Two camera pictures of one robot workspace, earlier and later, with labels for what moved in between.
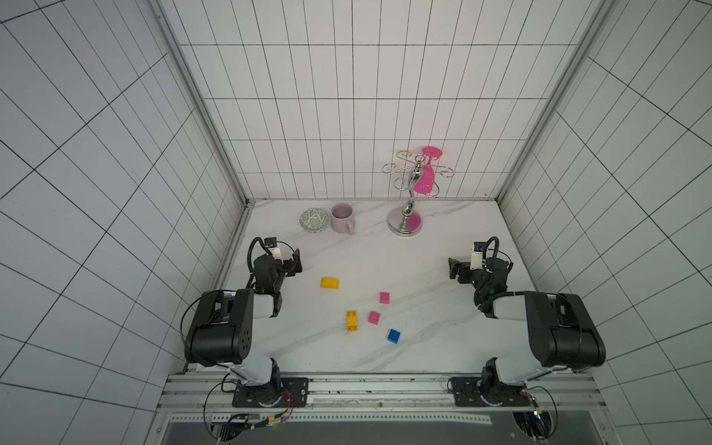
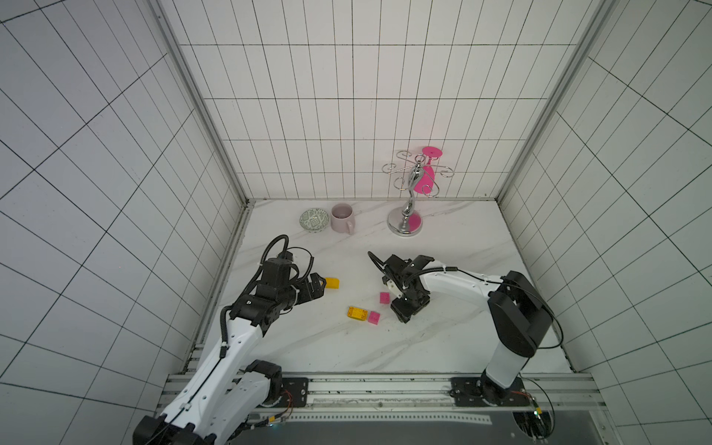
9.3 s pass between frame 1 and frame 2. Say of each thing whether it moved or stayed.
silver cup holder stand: stayed
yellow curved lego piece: stayed
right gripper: moved
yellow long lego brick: moved
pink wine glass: stayed
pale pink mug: stayed
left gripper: moved
